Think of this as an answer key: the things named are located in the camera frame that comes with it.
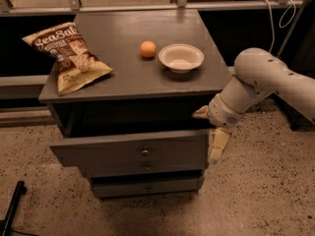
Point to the orange fruit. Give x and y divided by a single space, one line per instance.
148 49

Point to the grey drawer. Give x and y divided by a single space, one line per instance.
162 150
120 169
147 188

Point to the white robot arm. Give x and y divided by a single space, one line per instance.
257 74

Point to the grey bottom drawer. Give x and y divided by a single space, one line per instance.
147 188

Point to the black pole on floor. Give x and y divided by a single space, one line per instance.
6 223

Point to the grey wooden drawer cabinet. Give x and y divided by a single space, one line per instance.
139 96

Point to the sea salt chips bag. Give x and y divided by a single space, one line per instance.
77 67

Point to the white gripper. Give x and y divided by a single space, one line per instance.
220 113

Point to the metal tripod stand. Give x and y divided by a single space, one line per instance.
298 8

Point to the metal railing frame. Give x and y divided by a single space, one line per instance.
147 0

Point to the white paper bowl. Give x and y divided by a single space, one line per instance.
181 58

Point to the grey middle drawer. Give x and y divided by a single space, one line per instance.
120 169

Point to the grey top drawer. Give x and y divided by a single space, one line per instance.
162 150

